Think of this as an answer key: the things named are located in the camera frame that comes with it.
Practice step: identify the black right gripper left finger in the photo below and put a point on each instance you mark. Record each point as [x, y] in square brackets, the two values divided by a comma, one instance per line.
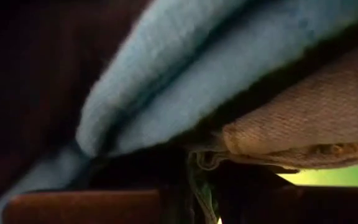
[176, 205]

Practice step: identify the bright blue cloth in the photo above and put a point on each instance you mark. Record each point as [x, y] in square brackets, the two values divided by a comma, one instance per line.
[197, 62]

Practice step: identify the black garment white print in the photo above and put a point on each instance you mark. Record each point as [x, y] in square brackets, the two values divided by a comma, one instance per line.
[26, 77]

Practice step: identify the green table mat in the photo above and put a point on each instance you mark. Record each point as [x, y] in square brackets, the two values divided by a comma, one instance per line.
[337, 175]

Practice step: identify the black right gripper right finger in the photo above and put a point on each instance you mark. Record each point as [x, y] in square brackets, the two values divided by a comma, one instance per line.
[247, 193]

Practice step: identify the light blue denim jeans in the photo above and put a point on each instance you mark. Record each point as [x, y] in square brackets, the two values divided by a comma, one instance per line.
[315, 118]

